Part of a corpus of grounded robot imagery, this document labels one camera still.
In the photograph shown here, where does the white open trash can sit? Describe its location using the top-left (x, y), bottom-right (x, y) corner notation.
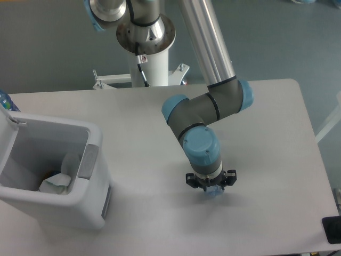
top-left (1, 109), bottom-right (112, 229)

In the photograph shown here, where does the blue snack wrapper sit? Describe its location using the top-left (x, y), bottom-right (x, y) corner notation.
top-left (47, 171), bottom-right (60, 178)

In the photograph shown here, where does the white paper tissue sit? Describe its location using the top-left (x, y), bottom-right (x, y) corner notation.
top-left (38, 173), bottom-right (71, 195)

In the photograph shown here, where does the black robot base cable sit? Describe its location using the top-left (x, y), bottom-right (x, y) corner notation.
top-left (134, 42), bottom-right (151, 87)

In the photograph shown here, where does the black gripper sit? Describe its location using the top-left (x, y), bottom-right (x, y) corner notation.
top-left (185, 170), bottom-right (237, 191)

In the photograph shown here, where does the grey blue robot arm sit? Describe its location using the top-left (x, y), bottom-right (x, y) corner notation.
top-left (84, 1), bottom-right (254, 190)

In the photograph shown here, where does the blue bottle at left edge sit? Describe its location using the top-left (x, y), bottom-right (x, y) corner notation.
top-left (0, 90), bottom-right (20, 111)

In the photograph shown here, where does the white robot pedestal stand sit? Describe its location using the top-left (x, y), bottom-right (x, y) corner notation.
top-left (92, 13), bottom-right (190, 90)

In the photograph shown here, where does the clear plastic water bottle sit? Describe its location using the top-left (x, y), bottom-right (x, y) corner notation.
top-left (204, 186), bottom-right (224, 200)

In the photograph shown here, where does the white frame at right edge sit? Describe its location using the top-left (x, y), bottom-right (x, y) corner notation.
top-left (315, 91), bottom-right (340, 143)

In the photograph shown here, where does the black device at table corner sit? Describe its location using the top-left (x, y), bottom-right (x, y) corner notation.
top-left (322, 216), bottom-right (340, 244)

